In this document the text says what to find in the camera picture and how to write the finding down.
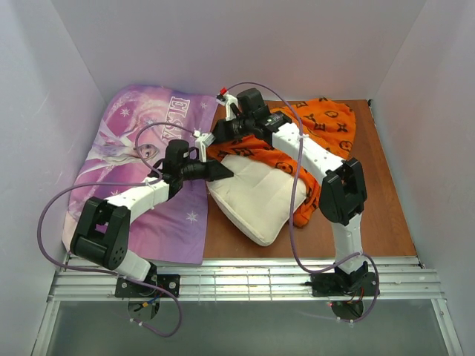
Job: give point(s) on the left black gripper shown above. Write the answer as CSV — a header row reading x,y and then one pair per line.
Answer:
x,y
207,169

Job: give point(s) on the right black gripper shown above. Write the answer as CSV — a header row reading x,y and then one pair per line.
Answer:
x,y
220,130

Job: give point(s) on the cream white pillow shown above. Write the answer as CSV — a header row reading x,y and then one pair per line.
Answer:
x,y
256,199

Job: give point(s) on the orange black patterned pillowcase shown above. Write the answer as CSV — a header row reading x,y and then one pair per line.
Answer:
x,y
330,124

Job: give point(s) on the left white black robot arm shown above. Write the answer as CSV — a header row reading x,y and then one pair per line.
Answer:
x,y
102,232

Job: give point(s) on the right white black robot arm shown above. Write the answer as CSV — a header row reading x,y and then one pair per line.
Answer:
x,y
342,186

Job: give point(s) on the purple Elsa printed cloth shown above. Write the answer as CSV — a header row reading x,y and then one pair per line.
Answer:
x,y
133,134

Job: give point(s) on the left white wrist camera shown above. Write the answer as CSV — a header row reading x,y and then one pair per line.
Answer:
x,y
202,142

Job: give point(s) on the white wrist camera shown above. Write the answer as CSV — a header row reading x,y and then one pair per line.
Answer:
x,y
202,142
229,102

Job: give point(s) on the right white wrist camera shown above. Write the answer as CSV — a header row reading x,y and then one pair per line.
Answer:
x,y
229,102

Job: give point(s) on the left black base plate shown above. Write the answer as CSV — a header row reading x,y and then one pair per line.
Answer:
x,y
168,282

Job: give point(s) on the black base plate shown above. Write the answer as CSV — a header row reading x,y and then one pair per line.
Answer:
x,y
333,285
168,282

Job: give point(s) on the aluminium rail frame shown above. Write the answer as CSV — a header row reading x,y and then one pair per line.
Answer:
x,y
401,278

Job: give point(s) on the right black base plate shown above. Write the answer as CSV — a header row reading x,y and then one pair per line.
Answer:
x,y
333,285

